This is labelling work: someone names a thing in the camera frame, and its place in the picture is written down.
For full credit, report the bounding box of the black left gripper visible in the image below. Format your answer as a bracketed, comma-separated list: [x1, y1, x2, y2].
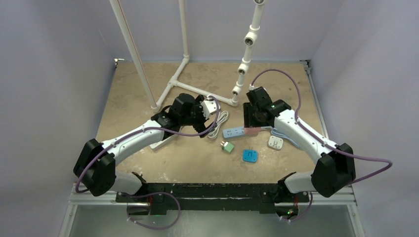
[179, 96, 216, 137]

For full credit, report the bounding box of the light blue power strip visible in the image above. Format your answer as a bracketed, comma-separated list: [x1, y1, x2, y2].
[222, 126, 245, 139]

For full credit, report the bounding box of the green plug adapter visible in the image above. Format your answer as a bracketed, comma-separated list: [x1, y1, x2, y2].
[220, 141, 234, 153]

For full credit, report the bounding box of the white USB power strip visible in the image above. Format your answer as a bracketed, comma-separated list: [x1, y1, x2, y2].
[149, 134, 177, 151]

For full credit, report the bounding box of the pink cube adapter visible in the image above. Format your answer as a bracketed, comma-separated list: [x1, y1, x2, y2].
[244, 127, 261, 136]

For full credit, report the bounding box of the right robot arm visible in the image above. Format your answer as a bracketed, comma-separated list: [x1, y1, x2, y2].
[243, 87, 356, 201]

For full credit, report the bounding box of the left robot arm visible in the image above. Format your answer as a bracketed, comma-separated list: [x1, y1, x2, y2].
[73, 93, 220, 202]

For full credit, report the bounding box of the white flat plug adapter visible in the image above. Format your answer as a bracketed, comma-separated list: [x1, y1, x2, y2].
[267, 135, 284, 151]

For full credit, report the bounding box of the blue flat plug adapter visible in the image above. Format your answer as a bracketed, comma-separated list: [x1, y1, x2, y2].
[242, 149, 258, 163]

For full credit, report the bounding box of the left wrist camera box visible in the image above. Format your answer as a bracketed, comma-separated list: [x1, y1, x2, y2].
[200, 100, 218, 119]

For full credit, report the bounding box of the aluminium rail right table edge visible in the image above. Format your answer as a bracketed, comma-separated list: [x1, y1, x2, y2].
[300, 60, 329, 138]

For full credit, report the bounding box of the white PVC pipe frame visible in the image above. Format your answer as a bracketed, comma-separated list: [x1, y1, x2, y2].
[110, 0, 266, 111]

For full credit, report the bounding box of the aluminium front rail frame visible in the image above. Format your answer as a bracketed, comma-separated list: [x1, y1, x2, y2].
[59, 183, 365, 237]

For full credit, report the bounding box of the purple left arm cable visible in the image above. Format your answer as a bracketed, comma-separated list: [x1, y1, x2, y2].
[75, 95, 221, 230]

